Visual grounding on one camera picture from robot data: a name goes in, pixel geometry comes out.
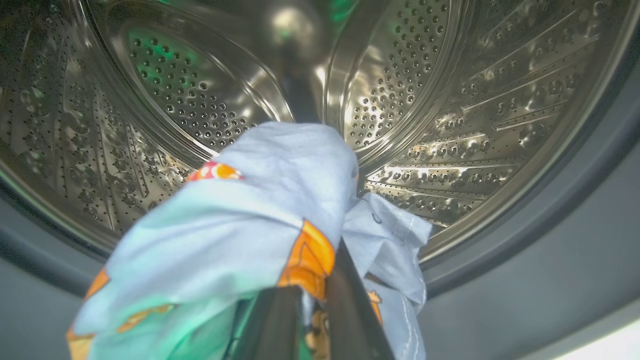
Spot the stainless steel washer drum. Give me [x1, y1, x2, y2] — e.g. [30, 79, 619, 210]
[0, 0, 640, 266]

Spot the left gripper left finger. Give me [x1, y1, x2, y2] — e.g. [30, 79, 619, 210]
[235, 286, 304, 360]

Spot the blue bear print garment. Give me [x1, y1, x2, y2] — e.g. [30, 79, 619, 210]
[66, 121, 433, 360]

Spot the grey rubber door gasket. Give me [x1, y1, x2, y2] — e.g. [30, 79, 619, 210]
[0, 30, 640, 360]

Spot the white front-load washing machine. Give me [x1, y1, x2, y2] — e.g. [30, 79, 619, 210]
[550, 317, 640, 360]

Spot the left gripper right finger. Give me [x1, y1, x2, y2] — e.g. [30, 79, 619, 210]
[325, 240, 396, 360]

